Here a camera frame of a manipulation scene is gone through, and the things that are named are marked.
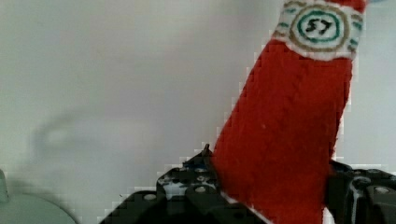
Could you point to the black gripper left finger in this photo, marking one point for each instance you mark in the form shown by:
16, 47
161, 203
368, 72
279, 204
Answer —
188, 194

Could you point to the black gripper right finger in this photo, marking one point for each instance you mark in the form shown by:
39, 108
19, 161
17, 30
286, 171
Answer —
361, 196

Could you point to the red felt ketchup bottle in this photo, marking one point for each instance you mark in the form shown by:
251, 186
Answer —
273, 153

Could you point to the green metal cup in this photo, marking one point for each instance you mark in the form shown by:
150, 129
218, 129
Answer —
29, 209

